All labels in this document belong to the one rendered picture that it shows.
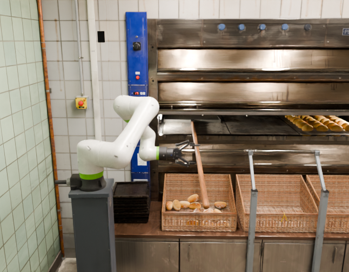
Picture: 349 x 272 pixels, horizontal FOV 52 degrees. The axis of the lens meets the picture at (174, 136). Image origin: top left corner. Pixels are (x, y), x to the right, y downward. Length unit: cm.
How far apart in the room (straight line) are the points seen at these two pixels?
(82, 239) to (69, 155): 128
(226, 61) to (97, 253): 171
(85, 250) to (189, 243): 94
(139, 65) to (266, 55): 99
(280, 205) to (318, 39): 137
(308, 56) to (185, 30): 98
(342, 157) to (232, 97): 106
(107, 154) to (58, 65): 141
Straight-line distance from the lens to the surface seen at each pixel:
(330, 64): 307
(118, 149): 175
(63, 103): 305
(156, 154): 239
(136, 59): 284
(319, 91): 308
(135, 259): 282
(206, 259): 279
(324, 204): 268
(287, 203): 318
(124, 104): 208
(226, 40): 288
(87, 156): 182
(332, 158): 325
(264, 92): 296
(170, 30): 287
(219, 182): 304
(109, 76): 292
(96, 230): 196
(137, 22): 284
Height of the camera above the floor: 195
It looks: 15 degrees down
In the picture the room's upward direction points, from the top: straight up
